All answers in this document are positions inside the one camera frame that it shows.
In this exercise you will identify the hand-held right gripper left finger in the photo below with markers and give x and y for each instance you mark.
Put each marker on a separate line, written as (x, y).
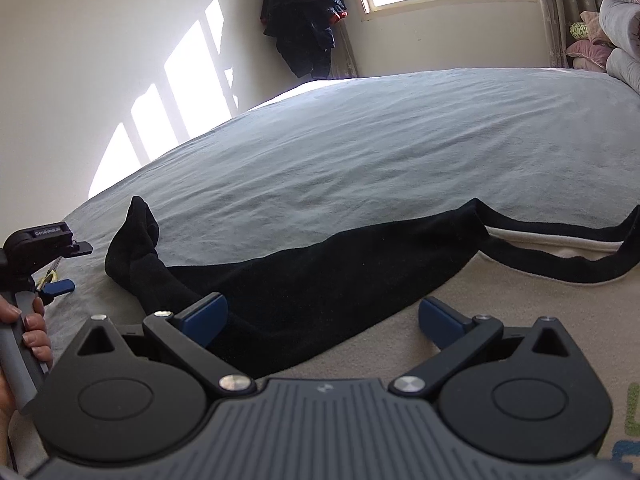
(202, 320)

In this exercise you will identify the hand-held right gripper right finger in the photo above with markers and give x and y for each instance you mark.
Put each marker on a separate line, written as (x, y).
(440, 321)

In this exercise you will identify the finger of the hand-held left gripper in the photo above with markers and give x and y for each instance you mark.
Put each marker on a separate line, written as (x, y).
(57, 288)

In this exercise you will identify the cream sweatshirt with black sleeves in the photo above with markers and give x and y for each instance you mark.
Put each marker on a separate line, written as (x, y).
(310, 300)

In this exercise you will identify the hanging dark clothes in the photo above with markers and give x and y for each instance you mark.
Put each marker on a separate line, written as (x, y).
(305, 10)

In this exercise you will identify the person's left hand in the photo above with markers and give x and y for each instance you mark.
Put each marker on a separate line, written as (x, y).
(37, 342)

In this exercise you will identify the grey patterned curtain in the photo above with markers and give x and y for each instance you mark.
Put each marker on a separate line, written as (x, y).
(560, 0)
(345, 55)

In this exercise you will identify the small pink pillow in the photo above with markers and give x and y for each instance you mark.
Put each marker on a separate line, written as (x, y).
(587, 52)

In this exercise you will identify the green patterned plush item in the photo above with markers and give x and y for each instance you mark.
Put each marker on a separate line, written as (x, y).
(578, 30)

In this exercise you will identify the stack of folded quilts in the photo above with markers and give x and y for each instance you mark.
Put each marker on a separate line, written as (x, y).
(625, 35)

